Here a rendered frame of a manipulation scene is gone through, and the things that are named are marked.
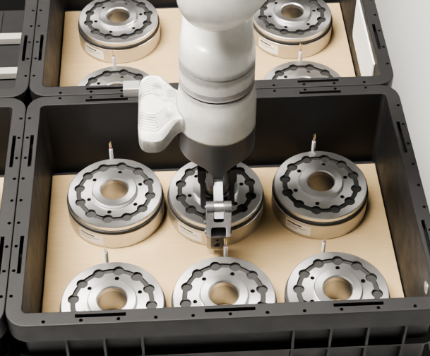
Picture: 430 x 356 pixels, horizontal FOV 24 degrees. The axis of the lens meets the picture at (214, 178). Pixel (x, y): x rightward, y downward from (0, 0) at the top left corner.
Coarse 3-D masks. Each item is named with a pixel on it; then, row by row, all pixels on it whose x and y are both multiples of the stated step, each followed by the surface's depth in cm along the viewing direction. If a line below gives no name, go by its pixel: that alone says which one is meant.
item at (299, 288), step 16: (320, 256) 104; (336, 256) 104; (352, 256) 104; (304, 272) 103; (320, 272) 103; (352, 272) 103; (368, 272) 103; (288, 288) 101; (304, 288) 101; (368, 288) 101; (384, 288) 101
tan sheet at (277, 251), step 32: (64, 192) 114; (64, 224) 111; (160, 224) 111; (384, 224) 111; (64, 256) 108; (96, 256) 108; (128, 256) 108; (160, 256) 108; (192, 256) 108; (256, 256) 108; (288, 256) 108; (384, 256) 108; (64, 288) 105
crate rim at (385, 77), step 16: (48, 0) 122; (368, 0) 122; (48, 16) 120; (368, 16) 120; (48, 32) 119; (384, 48) 116; (32, 64) 114; (384, 64) 114; (32, 80) 112; (256, 80) 112; (272, 80) 112; (288, 80) 112; (304, 80) 112; (320, 80) 112; (336, 80) 112; (352, 80) 112; (368, 80) 112; (384, 80) 112; (32, 96) 112; (48, 96) 111
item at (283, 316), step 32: (64, 96) 110; (96, 96) 110; (256, 96) 110; (288, 96) 110; (320, 96) 111; (352, 96) 111; (384, 96) 111; (32, 128) 107; (32, 160) 104; (416, 160) 104; (32, 192) 101; (416, 192) 101; (416, 224) 99; (32, 320) 90; (64, 320) 90; (96, 320) 90; (128, 320) 90; (160, 320) 91; (192, 320) 91; (224, 320) 91; (256, 320) 91; (288, 320) 91; (320, 320) 92; (352, 320) 92; (384, 320) 92; (416, 320) 92
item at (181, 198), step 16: (176, 176) 112; (192, 176) 112; (240, 176) 112; (256, 176) 112; (176, 192) 110; (192, 192) 110; (240, 192) 110; (256, 192) 110; (176, 208) 109; (192, 208) 109; (240, 208) 109; (256, 208) 109; (192, 224) 108
